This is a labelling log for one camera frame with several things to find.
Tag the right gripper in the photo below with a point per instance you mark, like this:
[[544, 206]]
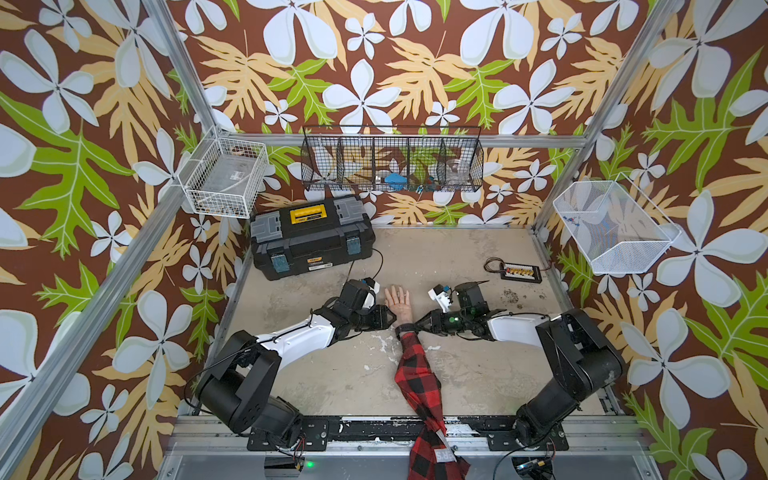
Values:
[[436, 322]]

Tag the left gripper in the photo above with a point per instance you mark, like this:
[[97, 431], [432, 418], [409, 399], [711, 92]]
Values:
[[381, 321]]

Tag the black wrist watch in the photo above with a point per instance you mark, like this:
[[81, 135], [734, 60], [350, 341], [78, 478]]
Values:
[[405, 328]]

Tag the red plaid sleeve forearm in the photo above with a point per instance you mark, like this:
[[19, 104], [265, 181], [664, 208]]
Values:
[[430, 457]]

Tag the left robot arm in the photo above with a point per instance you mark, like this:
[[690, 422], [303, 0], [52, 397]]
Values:
[[237, 386]]

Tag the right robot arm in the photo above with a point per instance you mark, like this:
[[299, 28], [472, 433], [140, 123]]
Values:
[[581, 358]]

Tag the small black electronic board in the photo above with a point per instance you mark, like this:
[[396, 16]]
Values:
[[521, 273]]

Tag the black toolbox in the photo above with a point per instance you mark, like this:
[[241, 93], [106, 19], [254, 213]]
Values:
[[296, 240]]

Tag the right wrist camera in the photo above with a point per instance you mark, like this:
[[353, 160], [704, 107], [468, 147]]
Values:
[[442, 295]]

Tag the black wire basket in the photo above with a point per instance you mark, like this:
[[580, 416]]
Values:
[[391, 158]]

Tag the white wire basket right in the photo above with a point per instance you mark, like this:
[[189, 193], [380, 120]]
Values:
[[616, 225]]

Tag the white wire basket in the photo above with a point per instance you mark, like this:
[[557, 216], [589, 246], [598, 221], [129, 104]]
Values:
[[223, 175], [616, 225]]

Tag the white wire basket left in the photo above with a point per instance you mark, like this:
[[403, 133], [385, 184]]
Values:
[[223, 175]]

